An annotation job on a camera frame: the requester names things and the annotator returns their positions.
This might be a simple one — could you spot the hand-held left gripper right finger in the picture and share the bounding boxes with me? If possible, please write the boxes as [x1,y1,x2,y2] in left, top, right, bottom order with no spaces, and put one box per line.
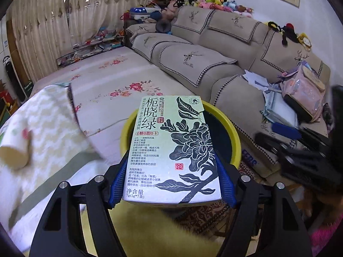
[215,152,314,257]

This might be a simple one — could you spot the black bin with yellow rim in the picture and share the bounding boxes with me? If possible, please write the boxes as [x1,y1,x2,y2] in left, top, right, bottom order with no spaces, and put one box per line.
[120,102,242,170]

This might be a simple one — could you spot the loose white papers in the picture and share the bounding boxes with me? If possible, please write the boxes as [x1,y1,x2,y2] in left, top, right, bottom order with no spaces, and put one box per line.
[241,70,271,91]

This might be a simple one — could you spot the floral bed sheet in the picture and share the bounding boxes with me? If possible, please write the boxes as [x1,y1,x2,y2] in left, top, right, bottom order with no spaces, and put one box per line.
[29,49,217,172]

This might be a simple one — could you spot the white paper cup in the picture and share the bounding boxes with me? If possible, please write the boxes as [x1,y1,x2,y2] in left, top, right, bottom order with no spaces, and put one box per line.
[0,128,30,170]

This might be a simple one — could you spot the yellow lion plush toy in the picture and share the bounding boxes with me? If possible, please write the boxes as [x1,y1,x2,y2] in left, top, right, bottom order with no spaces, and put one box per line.
[297,33,313,51]

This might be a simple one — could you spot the cream curtain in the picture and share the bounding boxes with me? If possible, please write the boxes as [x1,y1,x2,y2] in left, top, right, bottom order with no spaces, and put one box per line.
[5,0,71,83]
[68,0,156,49]

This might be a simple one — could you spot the pink backpack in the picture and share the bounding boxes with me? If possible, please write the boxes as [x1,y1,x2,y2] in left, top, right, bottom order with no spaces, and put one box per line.
[280,61,326,124]

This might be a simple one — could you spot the white tower fan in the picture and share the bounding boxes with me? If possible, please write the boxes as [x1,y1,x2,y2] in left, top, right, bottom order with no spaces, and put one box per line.
[3,56,13,86]

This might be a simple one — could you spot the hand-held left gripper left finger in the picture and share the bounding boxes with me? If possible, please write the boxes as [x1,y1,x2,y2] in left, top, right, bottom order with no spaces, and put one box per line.
[28,151,129,257]

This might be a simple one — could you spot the patterned rug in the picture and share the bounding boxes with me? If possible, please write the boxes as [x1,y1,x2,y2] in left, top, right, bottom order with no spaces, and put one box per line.
[171,201,258,239]

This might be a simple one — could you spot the pile of toys and books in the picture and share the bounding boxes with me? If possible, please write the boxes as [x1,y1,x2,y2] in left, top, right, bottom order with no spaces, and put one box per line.
[57,27,126,65]

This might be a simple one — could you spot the green floral tea box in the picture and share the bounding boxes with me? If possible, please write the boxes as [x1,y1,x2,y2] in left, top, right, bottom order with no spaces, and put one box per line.
[122,95,223,207]

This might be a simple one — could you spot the grey neck pillow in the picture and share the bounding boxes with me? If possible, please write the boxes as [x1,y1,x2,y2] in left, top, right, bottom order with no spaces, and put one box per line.
[155,20,172,34]

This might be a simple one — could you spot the yellow green patterned tablecloth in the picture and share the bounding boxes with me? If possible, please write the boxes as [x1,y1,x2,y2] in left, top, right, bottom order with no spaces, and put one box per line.
[0,84,223,257]

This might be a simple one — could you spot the black red plush toy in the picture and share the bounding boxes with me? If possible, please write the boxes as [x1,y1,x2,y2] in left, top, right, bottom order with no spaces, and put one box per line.
[266,21,298,46]

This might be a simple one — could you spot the row of plush toys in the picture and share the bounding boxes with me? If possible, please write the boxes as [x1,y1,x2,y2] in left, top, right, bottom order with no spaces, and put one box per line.
[129,0,255,23]

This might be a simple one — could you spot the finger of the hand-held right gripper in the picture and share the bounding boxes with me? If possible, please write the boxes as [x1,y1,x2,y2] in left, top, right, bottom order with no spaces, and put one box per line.
[271,123,331,150]
[254,132,331,184]

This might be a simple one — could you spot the beige sofa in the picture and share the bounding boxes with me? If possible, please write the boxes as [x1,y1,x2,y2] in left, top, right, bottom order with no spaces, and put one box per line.
[125,5,331,178]

